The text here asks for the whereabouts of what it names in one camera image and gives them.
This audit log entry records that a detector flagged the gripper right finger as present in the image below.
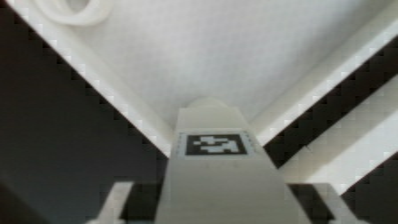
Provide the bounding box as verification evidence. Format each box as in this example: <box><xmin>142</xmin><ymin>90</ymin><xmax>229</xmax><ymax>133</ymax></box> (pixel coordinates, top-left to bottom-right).
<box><xmin>288</xmin><ymin>183</ymin><xmax>363</xmax><ymax>224</ymax></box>

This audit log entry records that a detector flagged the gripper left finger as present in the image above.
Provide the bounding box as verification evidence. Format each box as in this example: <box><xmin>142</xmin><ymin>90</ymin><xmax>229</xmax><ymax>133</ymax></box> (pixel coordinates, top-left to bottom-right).
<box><xmin>85</xmin><ymin>181</ymin><xmax>165</xmax><ymax>224</ymax></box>

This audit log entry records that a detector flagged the white desk top tray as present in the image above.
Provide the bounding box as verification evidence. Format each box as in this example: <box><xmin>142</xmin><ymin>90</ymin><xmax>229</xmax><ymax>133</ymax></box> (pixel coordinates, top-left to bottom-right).
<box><xmin>5</xmin><ymin>0</ymin><xmax>398</xmax><ymax>150</ymax></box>

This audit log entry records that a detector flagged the white front rail barrier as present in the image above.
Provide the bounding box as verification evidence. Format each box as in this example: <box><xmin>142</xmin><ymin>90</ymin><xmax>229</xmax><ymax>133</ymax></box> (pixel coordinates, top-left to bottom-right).
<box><xmin>279</xmin><ymin>75</ymin><xmax>398</xmax><ymax>194</ymax></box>

